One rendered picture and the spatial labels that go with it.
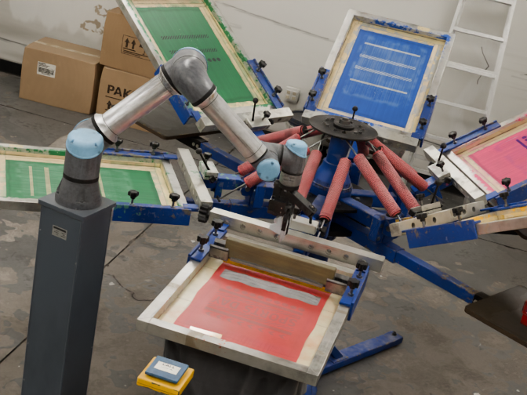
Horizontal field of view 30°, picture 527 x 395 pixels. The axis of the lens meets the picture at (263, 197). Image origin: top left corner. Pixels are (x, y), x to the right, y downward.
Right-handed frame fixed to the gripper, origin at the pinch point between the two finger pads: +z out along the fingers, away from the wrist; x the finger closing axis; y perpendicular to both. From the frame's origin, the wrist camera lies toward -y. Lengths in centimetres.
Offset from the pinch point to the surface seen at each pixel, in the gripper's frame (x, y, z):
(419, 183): -94, -39, 1
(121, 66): -371, 205, 66
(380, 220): -60, -28, 8
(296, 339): 38.0, -16.3, 16.7
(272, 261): 1.6, 2.1, 9.7
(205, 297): 28.1, 17.8, 16.6
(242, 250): 1.3, 13.5, 8.9
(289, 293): 9.8, -7.5, 15.9
